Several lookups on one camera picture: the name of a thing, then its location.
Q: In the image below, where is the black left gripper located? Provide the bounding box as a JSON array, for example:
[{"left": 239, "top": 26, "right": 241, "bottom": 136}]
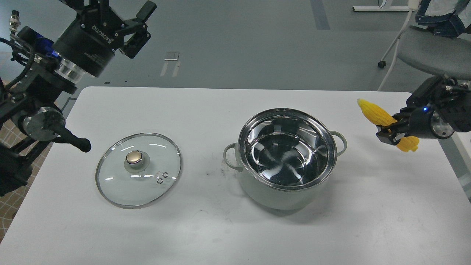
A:
[{"left": 53, "top": 0, "right": 157, "bottom": 77}]

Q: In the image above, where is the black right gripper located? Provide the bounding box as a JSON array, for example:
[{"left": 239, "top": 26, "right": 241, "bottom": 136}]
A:
[{"left": 376, "top": 106, "right": 436, "bottom": 146}]

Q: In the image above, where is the yellow corn cob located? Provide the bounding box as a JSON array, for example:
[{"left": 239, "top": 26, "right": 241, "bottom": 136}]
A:
[{"left": 357, "top": 99, "right": 419, "bottom": 152}]

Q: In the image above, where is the glass pot lid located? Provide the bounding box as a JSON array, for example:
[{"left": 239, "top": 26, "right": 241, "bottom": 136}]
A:
[{"left": 95, "top": 132, "right": 183, "bottom": 209}]

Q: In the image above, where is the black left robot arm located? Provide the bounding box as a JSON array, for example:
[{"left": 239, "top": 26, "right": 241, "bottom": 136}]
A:
[{"left": 0, "top": 0, "right": 157, "bottom": 196}]

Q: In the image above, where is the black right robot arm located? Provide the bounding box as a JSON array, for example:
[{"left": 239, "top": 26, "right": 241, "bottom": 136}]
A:
[{"left": 376, "top": 76, "right": 471, "bottom": 145}]

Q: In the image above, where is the grey steel cooking pot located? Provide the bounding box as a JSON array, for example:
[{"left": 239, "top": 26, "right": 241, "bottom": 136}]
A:
[{"left": 223, "top": 108, "right": 348, "bottom": 211}]

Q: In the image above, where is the grey office chair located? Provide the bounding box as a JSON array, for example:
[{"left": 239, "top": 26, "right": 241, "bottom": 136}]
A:
[{"left": 378, "top": 25, "right": 471, "bottom": 91}]

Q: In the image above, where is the blue denim clothing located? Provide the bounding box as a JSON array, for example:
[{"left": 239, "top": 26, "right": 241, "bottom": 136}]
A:
[{"left": 415, "top": 0, "right": 471, "bottom": 38}]

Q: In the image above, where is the beige checkered cloth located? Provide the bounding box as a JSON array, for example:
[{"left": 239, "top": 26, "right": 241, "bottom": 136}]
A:
[{"left": 0, "top": 121, "right": 52, "bottom": 240}]

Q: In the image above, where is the white desk frame base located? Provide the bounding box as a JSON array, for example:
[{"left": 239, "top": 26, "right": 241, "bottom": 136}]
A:
[{"left": 352, "top": 0, "right": 421, "bottom": 12}]

